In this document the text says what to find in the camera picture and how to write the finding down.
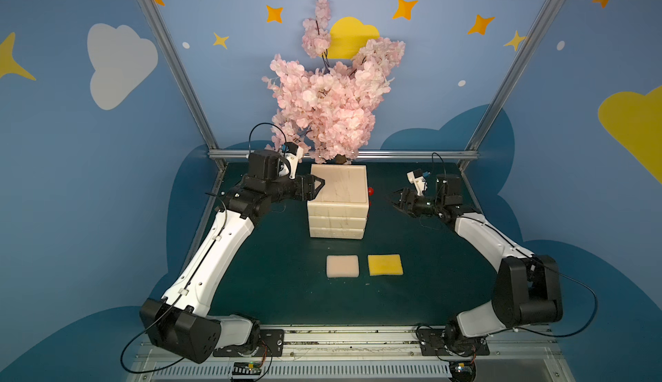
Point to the green circuit board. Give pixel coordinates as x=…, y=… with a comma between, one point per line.
x=251, y=370

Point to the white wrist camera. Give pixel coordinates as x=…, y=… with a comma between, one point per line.
x=418, y=179
x=292, y=155

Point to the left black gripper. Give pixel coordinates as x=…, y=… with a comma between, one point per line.
x=302, y=188

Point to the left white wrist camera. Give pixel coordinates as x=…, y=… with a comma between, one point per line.
x=292, y=155

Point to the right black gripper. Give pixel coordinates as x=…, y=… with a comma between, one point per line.
x=409, y=201

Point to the left aluminium frame post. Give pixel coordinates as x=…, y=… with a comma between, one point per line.
x=163, y=37

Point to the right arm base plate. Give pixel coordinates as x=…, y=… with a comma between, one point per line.
x=436, y=342

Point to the rear aluminium frame bar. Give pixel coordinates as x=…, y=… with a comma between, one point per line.
x=366, y=155

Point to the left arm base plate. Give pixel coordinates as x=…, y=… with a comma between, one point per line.
x=269, y=343

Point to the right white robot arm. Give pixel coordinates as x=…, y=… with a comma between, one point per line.
x=527, y=291

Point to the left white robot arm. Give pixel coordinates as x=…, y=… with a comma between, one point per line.
x=179, y=321

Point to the white three-drawer cabinet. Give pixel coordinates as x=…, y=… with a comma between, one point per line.
x=341, y=208

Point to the pink sponge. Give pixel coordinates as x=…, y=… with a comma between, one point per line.
x=342, y=266

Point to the pink cherry blossom tree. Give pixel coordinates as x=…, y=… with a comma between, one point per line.
x=329, y=112

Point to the aluminium mounting rail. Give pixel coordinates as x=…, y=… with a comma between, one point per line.
x=362, y=353

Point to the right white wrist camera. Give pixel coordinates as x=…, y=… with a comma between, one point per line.
x=418, y=179

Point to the right aluminium frame post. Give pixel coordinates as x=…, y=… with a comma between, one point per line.
x=538, y=30

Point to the yellow sponge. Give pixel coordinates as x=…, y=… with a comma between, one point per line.
x=385, y=265

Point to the aluminium frame post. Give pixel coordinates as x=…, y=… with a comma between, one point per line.
x=163, y=37
x=538, y=30

